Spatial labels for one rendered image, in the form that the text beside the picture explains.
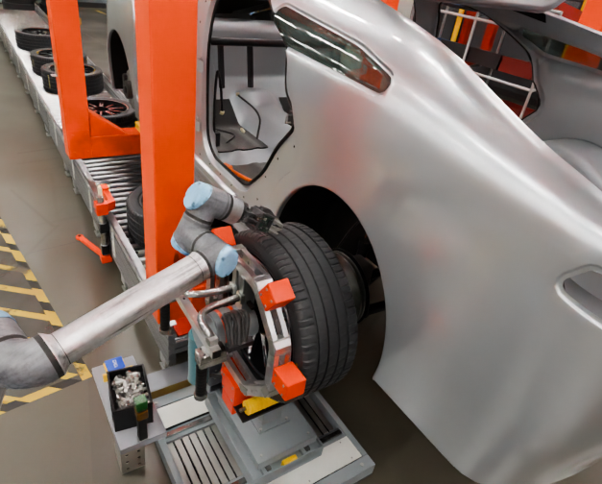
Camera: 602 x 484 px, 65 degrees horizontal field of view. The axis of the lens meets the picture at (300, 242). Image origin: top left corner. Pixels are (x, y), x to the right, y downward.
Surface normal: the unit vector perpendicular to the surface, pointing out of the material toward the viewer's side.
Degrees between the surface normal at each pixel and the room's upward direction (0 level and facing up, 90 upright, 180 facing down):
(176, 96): 90
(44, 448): 0
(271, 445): 0
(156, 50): 90
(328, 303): 49
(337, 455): 0
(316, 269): 28
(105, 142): 90
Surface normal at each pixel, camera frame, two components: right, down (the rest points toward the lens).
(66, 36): 0.54, 0.50
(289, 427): 0.14, -0.84
